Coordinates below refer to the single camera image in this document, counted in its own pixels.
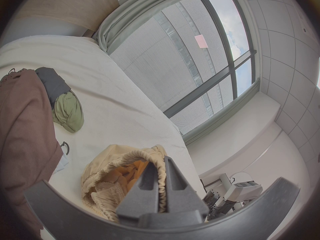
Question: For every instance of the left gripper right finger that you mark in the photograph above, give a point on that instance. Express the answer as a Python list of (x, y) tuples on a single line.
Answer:
[(182, 204)]

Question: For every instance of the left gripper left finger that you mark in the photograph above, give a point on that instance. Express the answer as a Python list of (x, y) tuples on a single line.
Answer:
[(135, 206)]

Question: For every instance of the tan shorts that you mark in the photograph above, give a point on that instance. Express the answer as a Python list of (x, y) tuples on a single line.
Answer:
[(100, 164)]

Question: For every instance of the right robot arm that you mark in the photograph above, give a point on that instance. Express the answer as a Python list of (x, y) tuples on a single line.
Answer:
[(245, 191)]

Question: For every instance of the bed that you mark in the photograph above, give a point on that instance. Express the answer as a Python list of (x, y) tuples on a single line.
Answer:
[(112, 84)]

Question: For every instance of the white garment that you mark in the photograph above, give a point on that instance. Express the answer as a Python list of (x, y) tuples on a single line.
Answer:
[(62, 162)]

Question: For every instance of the green garment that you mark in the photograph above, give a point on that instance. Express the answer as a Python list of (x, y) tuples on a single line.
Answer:
[(70, 111)]

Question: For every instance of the brown shorts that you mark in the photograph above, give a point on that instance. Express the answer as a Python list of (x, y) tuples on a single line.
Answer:
[(25, 121)]

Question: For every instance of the window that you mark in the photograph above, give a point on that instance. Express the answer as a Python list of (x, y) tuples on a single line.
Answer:
[(162, 59)]

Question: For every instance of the black garment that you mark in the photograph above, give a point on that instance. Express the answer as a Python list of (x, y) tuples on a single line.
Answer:
[(50, 84)]

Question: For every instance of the grey-green curtain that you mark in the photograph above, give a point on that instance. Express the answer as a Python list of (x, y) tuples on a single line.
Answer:
[(120, 16)]

